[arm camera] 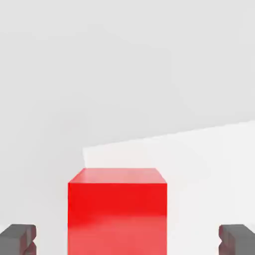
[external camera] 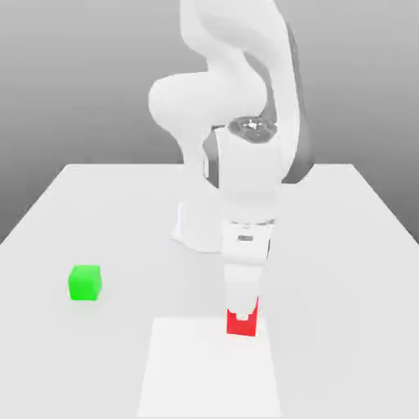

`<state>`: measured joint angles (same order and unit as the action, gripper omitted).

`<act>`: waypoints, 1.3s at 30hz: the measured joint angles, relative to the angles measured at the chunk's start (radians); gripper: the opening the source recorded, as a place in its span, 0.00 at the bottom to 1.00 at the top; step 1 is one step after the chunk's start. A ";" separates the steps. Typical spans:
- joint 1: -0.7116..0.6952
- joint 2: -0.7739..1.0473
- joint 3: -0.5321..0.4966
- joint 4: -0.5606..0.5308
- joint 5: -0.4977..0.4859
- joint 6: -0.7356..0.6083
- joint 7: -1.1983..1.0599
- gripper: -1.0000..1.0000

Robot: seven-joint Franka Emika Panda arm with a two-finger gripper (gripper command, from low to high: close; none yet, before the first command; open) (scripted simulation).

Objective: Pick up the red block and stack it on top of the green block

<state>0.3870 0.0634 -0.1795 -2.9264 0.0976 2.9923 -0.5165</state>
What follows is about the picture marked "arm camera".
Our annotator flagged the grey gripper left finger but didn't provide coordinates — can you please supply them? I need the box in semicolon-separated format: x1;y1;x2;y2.
0;224;37;255

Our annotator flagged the small red cube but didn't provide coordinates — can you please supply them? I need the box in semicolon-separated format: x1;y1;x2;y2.
67;167;168;255

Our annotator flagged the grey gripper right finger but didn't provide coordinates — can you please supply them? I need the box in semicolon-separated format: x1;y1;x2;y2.
218;224;255;255

